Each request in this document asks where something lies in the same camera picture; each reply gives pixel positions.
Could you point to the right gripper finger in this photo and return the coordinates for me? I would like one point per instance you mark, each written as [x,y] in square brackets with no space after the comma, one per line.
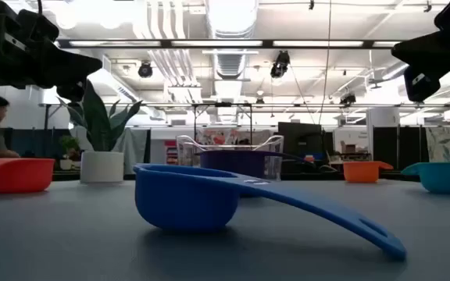
[424,43]
[424,58]

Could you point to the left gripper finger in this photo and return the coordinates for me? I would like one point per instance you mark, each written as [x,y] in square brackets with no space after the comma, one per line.
[72,76]
[72,58]

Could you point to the red measuring cup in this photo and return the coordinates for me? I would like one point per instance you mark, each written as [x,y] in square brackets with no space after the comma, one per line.
[21,175]

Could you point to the teal measuring cup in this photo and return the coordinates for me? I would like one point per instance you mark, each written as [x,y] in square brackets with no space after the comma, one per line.
[447,177]

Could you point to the orange measuring cup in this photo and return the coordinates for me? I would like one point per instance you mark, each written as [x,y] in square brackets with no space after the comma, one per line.
[363,172]

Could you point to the blue measuring cup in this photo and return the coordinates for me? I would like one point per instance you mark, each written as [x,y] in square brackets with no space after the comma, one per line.
[182,203]

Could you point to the purple measuring cup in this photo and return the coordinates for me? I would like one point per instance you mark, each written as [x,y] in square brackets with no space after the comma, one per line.
[233,164]

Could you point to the clear plastic basket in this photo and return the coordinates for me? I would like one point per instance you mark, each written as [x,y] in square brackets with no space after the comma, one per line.
[188,152]

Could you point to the small potted plant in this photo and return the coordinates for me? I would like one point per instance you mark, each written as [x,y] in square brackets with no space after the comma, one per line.
[68,144]

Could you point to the black round ceiling lamp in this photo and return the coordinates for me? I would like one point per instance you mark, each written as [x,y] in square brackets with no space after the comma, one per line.
[145,70]

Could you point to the leaf-patterned board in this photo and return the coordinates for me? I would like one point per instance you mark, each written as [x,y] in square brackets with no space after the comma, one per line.
[443,144]

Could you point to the dark partition panels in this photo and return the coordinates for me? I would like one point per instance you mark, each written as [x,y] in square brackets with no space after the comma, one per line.
[385,146]

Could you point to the green plant in white pot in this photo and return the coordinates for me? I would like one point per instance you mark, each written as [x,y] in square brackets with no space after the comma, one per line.
[102,168]

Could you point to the black computer monitor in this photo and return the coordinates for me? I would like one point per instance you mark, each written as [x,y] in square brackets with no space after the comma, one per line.
[297,136]

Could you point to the black overhead camera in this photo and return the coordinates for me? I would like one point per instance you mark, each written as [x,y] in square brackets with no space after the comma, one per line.
[279,66]

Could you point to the black metal stand frame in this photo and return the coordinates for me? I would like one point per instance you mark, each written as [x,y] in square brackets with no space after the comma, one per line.
[223,104]

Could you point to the silver ceiling duct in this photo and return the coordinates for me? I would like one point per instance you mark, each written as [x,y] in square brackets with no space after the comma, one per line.
[231,64]

